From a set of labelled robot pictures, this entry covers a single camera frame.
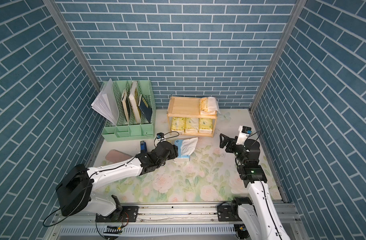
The dark blue book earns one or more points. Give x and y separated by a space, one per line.
145 108

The yellow tissue pack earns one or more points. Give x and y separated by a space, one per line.
191 125
205 126
178 124

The green desk file organizer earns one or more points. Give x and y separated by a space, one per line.
130 125

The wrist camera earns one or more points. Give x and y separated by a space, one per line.
159 136
244 133

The white paper stack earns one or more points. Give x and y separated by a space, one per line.
105 103

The wooden two-tier shelf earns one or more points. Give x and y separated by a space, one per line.
185 107

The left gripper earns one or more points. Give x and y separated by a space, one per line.
173 152

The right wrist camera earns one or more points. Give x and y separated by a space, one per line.
244 133

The blue stapler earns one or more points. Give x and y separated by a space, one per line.
143 147

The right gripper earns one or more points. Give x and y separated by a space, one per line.
228 140

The orange tissue pack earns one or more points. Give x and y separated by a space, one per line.
209 106

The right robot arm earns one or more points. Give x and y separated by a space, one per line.
257 211

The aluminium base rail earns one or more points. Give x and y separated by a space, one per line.
174 221

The small circuit board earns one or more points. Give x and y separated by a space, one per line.
113 230

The thin black-cover book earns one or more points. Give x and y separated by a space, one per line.
126 106

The thick yellow-cover book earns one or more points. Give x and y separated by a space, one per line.
134 100

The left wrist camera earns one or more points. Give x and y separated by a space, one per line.
159 136

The blue tissue box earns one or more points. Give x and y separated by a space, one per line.
185 148

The pink phone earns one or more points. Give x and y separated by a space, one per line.
115 156

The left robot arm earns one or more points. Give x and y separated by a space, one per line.
77 192

